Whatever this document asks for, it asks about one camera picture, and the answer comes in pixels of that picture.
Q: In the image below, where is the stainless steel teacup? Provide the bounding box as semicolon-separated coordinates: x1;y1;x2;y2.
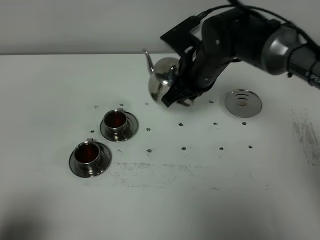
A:
73;138;101;165
102;108;128;135

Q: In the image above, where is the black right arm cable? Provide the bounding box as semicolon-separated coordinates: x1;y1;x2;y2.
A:
197;0;320;51

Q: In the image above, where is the teapot steel saucer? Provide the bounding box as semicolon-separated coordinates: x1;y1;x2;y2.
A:
224;89;263;118

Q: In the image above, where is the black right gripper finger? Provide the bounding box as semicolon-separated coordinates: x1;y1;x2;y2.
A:
161;83;198;107
177;47;197;85

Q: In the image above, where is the far stainless steel teacup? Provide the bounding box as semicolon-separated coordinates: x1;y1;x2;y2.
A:
102;108;128;135

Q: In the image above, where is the stainless steel teapot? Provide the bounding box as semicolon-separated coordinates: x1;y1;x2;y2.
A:
142;48;179;107

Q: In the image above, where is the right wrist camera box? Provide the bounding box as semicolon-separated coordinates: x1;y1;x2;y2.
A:
189;23;202;40

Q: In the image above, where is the far stainless steel saucer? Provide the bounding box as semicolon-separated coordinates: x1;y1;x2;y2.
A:
99;110;139;142

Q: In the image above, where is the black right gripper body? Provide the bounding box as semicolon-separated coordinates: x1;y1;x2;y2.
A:
160;15;237;100

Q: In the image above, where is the near stainless steel saucer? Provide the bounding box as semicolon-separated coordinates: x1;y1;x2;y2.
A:
68;141;112;178

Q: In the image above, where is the stainless steel saucer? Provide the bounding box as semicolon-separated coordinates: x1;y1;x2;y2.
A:
99;110;139;142
68;141;112;178

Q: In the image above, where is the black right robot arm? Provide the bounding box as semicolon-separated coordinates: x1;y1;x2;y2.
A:
161;2;320;107

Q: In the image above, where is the near stainless steel teacup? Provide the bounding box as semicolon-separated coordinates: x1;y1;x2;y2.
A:
73;138;101;165

